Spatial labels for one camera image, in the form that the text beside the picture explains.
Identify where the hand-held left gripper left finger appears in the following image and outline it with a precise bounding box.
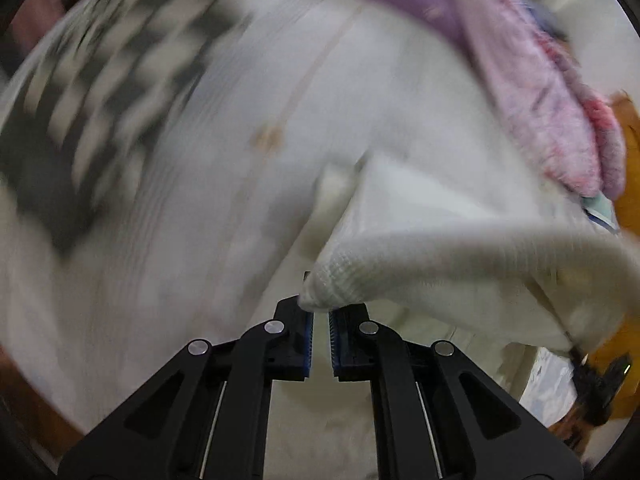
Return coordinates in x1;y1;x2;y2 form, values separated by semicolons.
58;296;315;480

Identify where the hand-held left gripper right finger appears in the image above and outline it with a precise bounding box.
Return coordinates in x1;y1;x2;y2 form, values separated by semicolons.
327;303;584;480

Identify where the white knit cardigan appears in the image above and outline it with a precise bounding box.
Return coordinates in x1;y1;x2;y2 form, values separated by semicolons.
0;0;640;480

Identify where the orange cloth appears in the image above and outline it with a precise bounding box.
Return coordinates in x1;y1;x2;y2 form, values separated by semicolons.
575;90;640;421

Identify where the pink fluffy cloth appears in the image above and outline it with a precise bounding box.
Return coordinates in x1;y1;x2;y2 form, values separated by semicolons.
425;0;626;198

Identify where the black and white checkered cloth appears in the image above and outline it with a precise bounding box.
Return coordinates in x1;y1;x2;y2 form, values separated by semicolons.
0;0;251;261

